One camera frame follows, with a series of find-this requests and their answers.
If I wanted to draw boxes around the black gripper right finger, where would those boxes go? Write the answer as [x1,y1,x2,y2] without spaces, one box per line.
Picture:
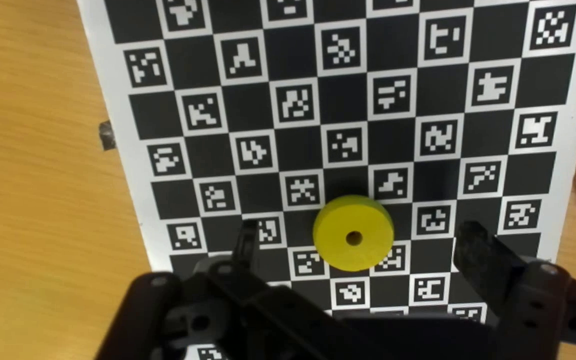
[454,223,576,360]

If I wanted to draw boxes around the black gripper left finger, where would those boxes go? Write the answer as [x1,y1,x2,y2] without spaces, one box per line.
[94,225,343,360]

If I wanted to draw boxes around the yellow disc on checkerboard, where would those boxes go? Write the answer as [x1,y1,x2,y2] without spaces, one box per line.
[312,196,397,273]

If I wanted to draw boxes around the checkered calibration board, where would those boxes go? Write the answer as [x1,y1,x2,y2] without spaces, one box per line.
[77,0,576,320]

